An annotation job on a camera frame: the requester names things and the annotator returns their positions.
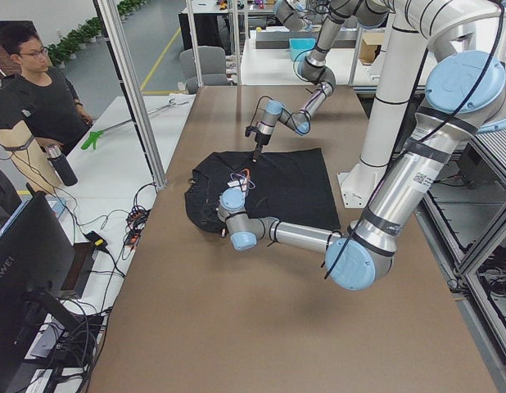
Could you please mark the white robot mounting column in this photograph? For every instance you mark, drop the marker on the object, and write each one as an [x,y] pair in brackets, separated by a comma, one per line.
[402,62]

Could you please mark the cyan plastic bin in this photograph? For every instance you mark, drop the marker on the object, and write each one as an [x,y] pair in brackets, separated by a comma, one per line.
[300,47]

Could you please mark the black Huawei monitor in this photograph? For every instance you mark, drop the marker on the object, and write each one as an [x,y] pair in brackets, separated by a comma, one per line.
[34,253]

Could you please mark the green grabber tool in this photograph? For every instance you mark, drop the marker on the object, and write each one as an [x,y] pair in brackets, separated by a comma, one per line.
[92,140]

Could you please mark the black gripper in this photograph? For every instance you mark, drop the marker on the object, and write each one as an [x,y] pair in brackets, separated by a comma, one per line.
[259,141]

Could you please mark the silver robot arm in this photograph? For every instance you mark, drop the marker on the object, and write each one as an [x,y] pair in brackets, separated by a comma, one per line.
[311,67]
[443,81]

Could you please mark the metal grabber tool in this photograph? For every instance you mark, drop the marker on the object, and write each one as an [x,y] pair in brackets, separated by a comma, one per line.
[171,103]

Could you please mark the black printed t-shirt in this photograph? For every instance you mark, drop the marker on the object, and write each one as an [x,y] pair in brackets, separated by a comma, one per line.
[291,186]

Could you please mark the black water bottle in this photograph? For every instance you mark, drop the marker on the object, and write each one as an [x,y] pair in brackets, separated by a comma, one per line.
[61,165]

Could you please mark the grey office chair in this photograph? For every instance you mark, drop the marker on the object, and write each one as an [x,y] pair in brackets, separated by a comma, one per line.
[213,67]

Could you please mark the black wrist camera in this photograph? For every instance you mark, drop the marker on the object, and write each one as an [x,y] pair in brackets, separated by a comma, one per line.
[250,129]

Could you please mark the aluminium frame post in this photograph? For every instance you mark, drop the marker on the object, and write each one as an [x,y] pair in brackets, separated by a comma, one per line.
[113,33]

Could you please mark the seated man in black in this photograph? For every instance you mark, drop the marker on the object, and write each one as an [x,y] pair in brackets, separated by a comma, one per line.
[59,117]

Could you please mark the black power adapter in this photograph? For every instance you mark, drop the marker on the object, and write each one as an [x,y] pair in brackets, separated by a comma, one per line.
[99,242]

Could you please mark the orange grey power strip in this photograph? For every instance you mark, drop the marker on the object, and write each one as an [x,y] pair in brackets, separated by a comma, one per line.
[137,217]

